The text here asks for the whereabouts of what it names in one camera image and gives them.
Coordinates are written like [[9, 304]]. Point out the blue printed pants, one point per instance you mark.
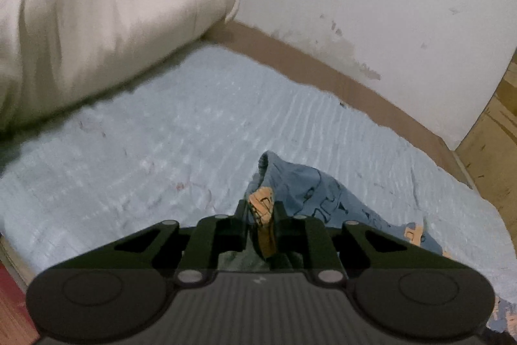
[[309, 189]]

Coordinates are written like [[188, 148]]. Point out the wooden wall panel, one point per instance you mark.
[[494, 135]]

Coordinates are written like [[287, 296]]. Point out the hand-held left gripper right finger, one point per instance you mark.
[[291, 236]]

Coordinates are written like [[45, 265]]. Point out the light blue striped blanket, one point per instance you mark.
[[181, 135]]

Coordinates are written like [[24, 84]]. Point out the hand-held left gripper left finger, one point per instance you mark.
[[231, 234]]

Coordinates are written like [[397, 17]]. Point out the red bed side rail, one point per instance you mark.
[[10, 288]]

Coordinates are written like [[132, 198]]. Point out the cream duvet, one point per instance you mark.
[[93, 33]]

